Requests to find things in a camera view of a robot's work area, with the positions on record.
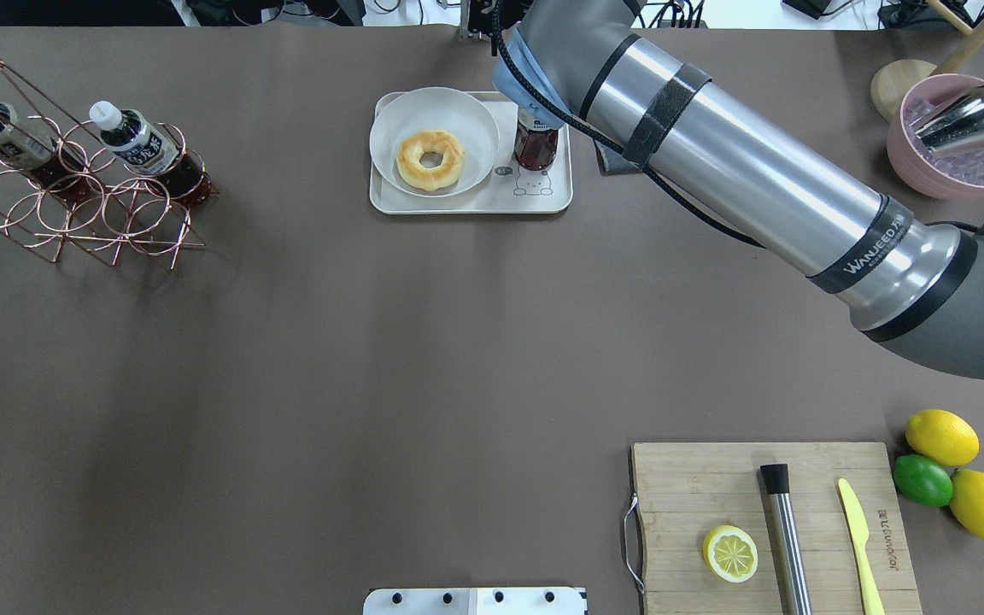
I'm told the tea bottle with white cap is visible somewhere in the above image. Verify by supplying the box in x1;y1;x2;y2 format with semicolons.
514;106;559;171

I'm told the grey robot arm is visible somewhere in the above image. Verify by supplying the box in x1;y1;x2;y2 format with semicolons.
491;1;984;380

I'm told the beige serving tray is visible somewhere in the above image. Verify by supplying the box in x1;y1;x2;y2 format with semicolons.
368;92;573;215

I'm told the glazed donut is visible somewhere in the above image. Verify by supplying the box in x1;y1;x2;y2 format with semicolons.
395;129;467;192

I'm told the grey folded cloth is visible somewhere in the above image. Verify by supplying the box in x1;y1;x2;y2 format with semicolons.
594;139;648;176

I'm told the white round plate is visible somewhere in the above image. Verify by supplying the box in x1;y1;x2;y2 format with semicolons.
368;87;500;198

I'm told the wooden cutting board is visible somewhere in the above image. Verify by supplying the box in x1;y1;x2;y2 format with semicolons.
631;442;923;614

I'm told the half lemon slice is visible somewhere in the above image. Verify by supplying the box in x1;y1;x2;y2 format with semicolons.
701;524;759;583

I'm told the wooden mug tree stand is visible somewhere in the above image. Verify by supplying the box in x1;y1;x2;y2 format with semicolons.
870;1;984;120

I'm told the green lime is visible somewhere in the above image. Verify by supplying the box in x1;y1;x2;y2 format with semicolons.
892;453;954;507

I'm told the yellow plastic knife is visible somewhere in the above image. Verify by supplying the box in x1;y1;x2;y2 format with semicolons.
837;477;886;615

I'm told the pink bowl with ice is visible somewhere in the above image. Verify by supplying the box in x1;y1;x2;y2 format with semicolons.
887;73;984;200

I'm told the steel ice scoop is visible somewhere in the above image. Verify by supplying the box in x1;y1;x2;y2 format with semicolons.
914;85;984;157

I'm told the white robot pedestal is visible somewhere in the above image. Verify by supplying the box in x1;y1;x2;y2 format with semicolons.
362;585;589;614

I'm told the copper wire bottle rack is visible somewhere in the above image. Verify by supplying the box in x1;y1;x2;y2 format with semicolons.
0;59;218;269

